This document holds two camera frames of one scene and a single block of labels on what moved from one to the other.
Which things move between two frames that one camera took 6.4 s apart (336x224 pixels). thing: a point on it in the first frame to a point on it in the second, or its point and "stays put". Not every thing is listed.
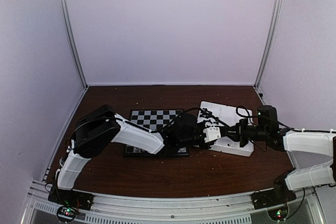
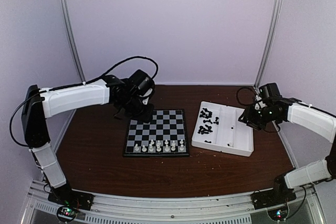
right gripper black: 238,136 to 248,116
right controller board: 279,214 stays put
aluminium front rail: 235,208 stays put
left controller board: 66,214 stays put
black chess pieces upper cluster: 207,114 stays put
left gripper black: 201,125 to 146,117
